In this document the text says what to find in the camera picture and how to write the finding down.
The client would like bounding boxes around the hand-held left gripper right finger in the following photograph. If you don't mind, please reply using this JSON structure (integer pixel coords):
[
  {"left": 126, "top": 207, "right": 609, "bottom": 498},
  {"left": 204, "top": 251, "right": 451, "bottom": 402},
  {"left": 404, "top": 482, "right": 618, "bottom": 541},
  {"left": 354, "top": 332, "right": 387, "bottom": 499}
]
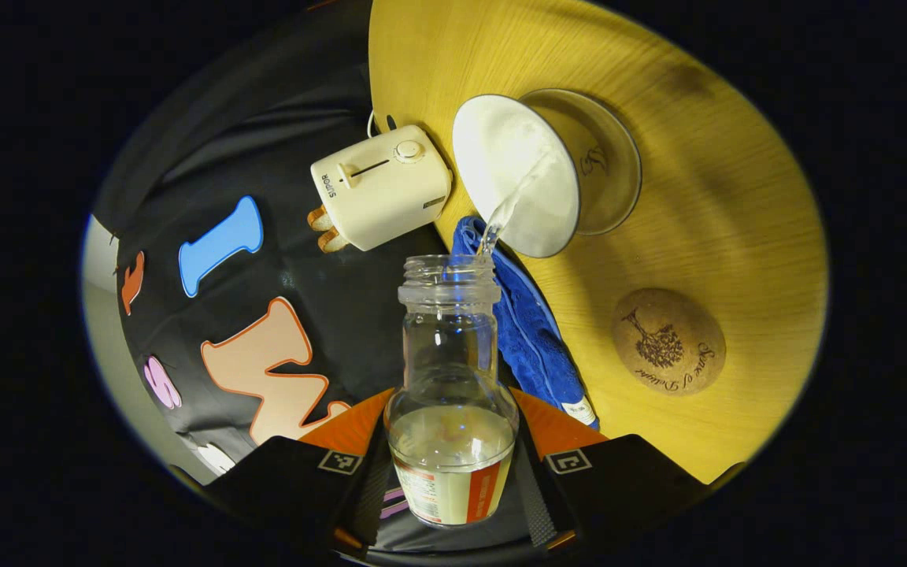
[{"left": 513, "top": 387, "right": 706, "bottom": 552}]

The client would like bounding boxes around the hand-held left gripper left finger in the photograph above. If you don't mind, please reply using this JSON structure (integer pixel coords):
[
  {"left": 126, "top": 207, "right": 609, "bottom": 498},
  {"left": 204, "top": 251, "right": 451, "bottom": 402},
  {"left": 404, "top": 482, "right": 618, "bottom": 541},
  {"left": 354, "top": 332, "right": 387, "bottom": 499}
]
[{"left": 202, "top": 390, "right": 391, "bottom": 552}]

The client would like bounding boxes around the round cork coaster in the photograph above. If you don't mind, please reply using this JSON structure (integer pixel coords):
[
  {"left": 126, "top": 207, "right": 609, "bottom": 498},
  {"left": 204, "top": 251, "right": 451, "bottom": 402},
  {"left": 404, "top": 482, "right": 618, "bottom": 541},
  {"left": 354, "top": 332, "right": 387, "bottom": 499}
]
[{"left": 611, "top": 287, "right": 727, "bottom": 396}]

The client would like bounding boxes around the clear glass water bottle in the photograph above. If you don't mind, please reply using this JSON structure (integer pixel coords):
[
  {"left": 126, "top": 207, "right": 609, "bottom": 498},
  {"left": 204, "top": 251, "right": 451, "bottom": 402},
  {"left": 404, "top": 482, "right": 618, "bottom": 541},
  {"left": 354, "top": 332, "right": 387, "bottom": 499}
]
[{"left": 383, "top": 254, "right": 519, "bottom": 527}]

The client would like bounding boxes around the white teacup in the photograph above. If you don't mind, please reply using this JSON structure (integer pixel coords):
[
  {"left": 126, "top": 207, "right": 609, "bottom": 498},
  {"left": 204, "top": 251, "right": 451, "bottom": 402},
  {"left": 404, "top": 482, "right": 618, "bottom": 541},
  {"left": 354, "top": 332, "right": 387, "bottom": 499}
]
[{"left": 452, "top": 93, "right": 608, "bottom": 259}]

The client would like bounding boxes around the blue towel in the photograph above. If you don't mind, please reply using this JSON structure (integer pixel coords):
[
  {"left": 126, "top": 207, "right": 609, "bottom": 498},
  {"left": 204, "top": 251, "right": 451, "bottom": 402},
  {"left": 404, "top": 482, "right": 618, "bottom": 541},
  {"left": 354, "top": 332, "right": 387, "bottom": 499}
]
[{"left": 450, "top": 215, "right": 600, "bottom": 430}]

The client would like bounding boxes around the white saucer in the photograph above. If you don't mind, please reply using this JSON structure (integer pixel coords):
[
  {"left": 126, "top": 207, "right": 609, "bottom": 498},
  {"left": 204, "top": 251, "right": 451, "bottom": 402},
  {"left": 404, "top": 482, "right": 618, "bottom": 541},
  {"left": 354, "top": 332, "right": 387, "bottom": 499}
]
[{"left": 520, "top": 88, "right": 643, "bottom": 235}]

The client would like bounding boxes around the white toaster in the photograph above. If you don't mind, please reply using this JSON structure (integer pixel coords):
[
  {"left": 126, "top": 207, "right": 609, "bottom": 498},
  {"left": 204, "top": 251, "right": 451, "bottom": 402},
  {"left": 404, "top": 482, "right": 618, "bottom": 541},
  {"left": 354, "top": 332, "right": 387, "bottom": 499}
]
[{"left": 310, "top": 124, "right": 454, "bottom": 253}]

